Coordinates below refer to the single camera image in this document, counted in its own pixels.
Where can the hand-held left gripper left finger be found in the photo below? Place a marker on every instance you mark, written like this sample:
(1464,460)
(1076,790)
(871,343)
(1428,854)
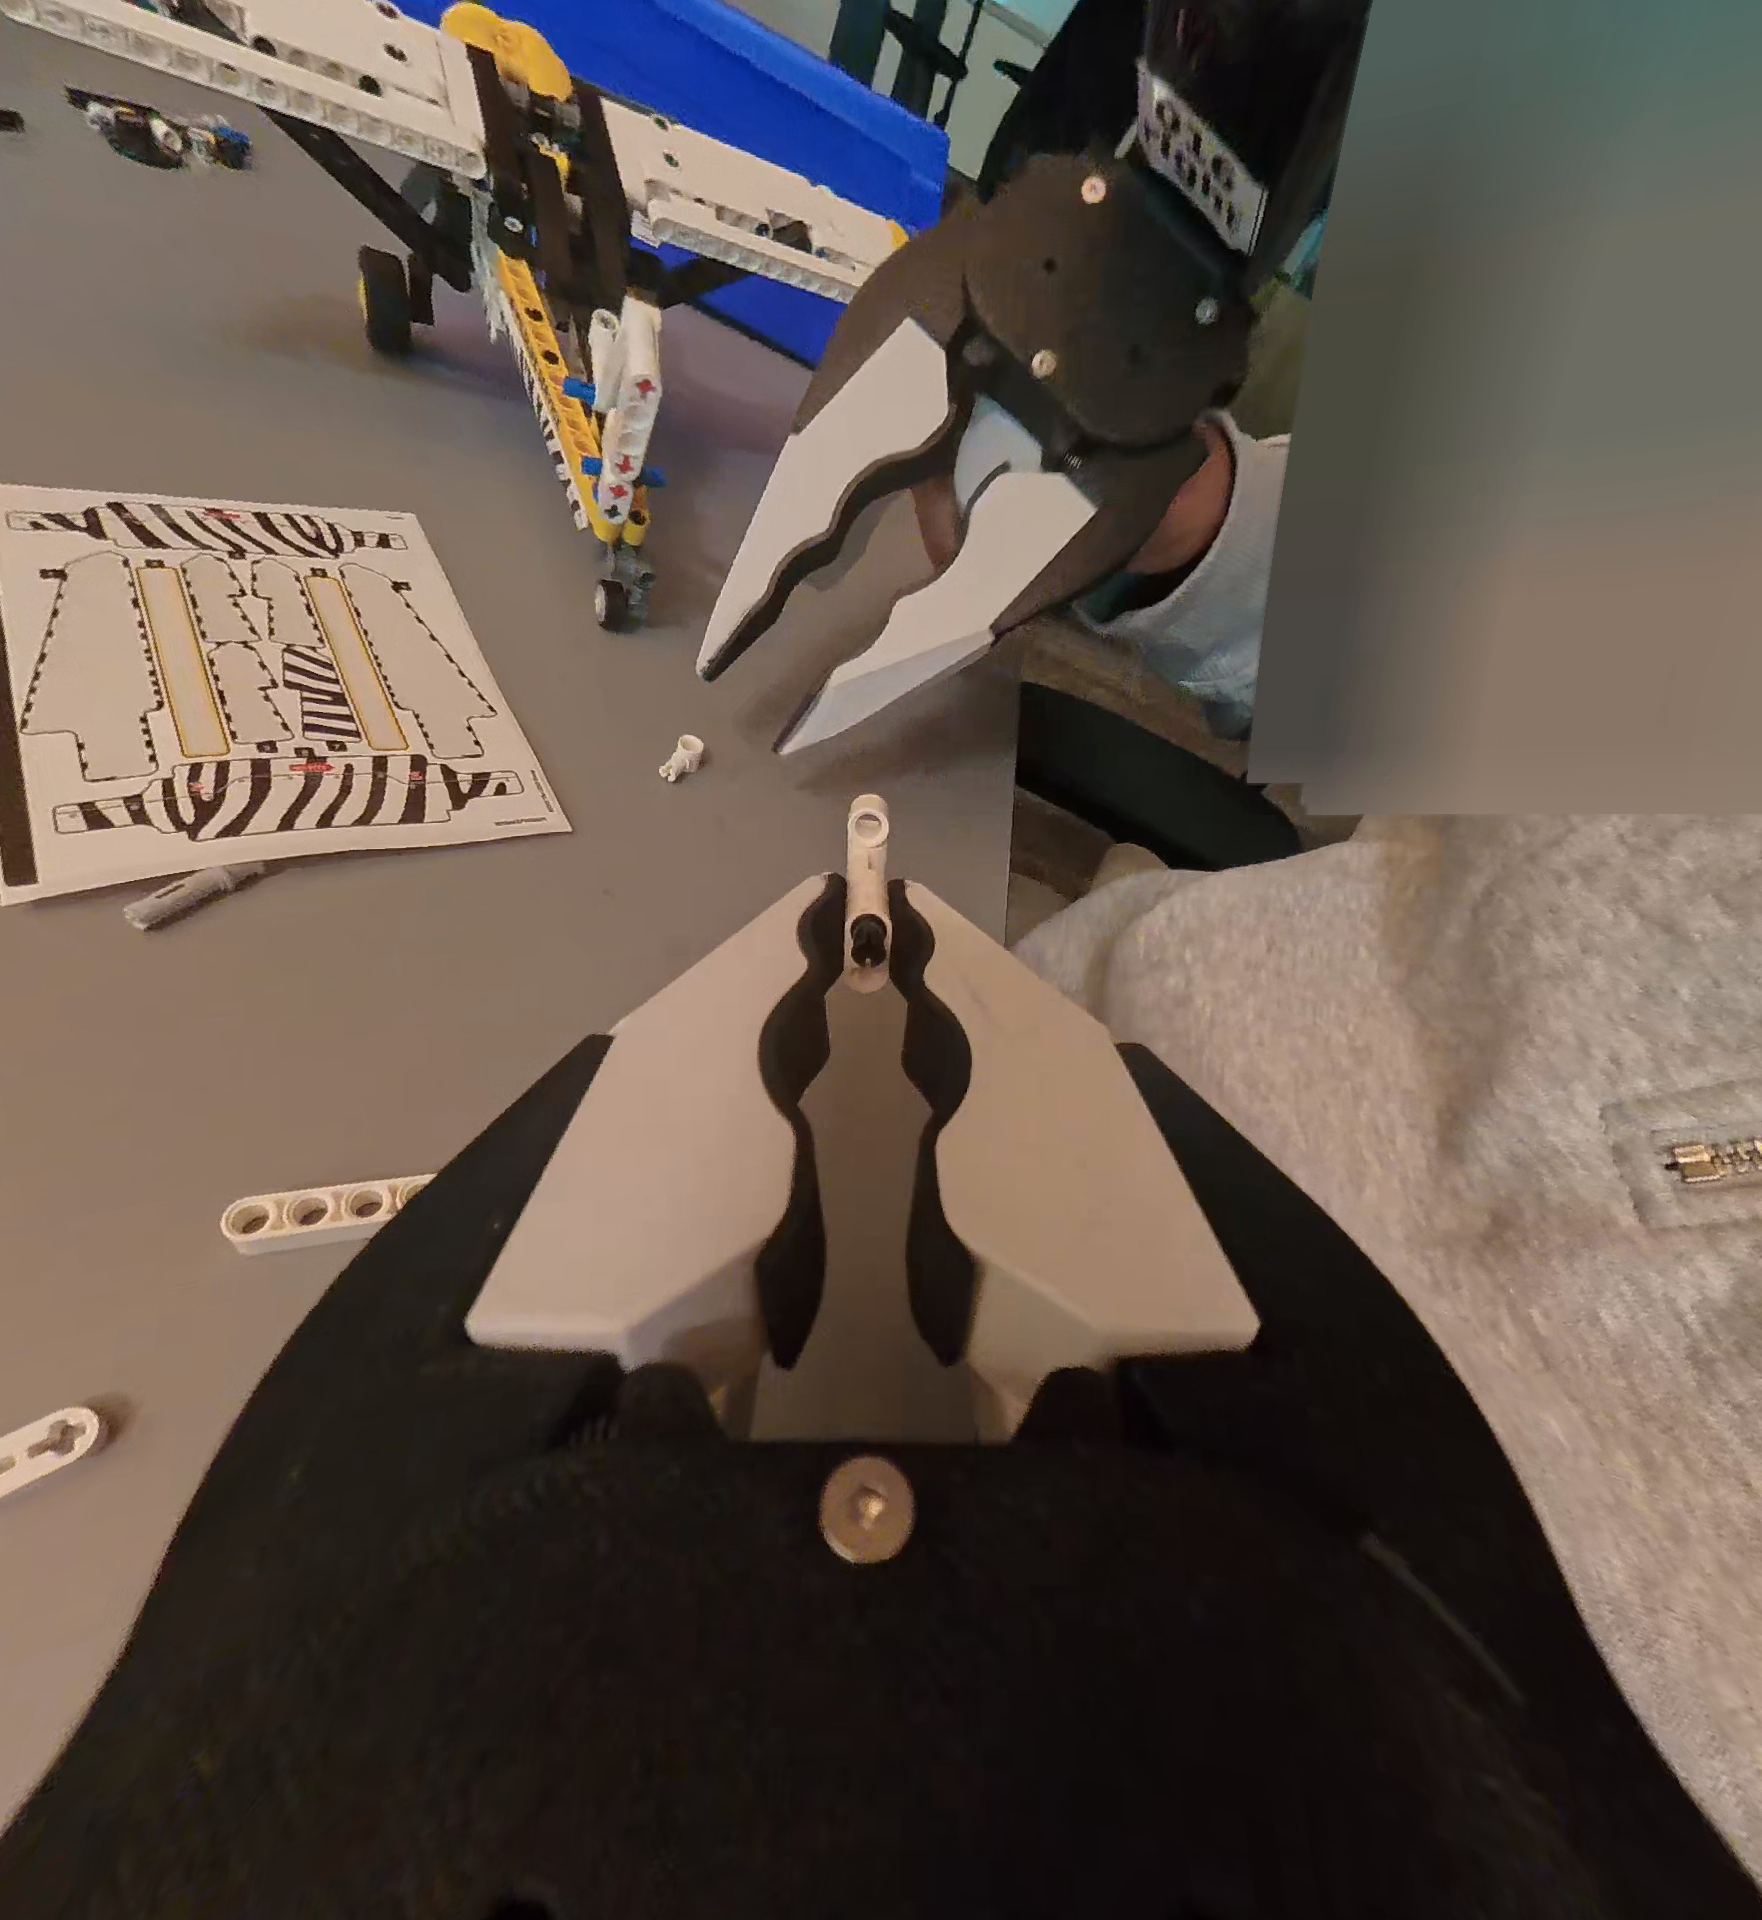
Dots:
(641,1184)

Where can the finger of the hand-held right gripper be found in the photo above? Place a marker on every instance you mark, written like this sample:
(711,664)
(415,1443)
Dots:
(838,436)
(970,599)

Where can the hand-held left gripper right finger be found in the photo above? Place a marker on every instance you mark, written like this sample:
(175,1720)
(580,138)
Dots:
(1091,1200)

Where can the white lego connector with pin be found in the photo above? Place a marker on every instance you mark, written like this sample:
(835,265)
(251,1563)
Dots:
(865,886)

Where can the small pale lego connector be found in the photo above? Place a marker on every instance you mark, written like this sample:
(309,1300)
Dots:
(685,757)

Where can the white two-hole lego link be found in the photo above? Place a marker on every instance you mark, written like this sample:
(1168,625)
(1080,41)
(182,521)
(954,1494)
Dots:
(18,1454)

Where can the white five-hole lego beam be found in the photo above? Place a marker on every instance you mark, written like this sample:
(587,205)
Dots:
(312,1209)

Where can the grey lego axle pin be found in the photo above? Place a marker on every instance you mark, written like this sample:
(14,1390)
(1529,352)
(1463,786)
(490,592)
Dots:
(193,896)

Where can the lego technic aircraft model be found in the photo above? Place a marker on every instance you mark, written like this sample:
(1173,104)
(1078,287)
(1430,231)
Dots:
(355,75)

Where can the cluster of dark lego pieces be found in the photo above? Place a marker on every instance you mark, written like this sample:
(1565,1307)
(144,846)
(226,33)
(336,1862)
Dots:
(163,131)

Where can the black chair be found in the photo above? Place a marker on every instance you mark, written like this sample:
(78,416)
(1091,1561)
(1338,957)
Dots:
(1151,795)

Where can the person's grey fleece clothing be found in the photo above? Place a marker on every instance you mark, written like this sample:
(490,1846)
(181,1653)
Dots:
(1422,1126)

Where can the blue plastic bin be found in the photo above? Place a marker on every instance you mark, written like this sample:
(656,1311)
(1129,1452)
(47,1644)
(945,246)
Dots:
(760,90)

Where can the zebra print sticker sheet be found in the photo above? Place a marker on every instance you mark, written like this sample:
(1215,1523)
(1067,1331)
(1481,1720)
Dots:
(251,676)

